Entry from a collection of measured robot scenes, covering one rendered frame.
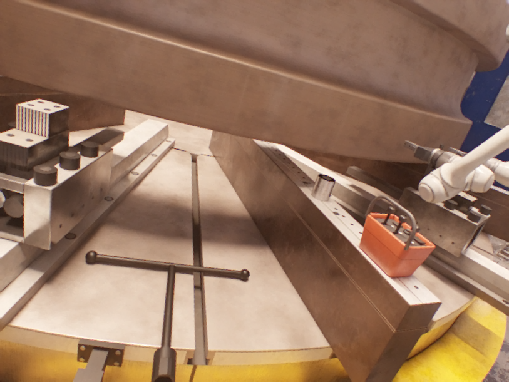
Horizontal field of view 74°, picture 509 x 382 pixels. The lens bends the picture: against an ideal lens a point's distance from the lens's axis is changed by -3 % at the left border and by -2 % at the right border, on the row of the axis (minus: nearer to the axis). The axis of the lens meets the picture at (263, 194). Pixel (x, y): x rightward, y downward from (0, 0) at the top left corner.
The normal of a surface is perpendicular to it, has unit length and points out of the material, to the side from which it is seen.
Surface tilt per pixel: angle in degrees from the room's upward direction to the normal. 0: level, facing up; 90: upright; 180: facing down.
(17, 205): 90
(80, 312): 0
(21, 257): 71
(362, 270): 90
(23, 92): 90
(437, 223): 90
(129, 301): 0
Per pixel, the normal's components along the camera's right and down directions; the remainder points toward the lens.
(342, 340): -0.90, -0.08
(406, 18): 0.45, 0.47
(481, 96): -0.72, 0.08
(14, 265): 1.00, -0.04
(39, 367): 0.04, 0.41
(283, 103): 0.26, 0.46
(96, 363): 0.27, -0.88
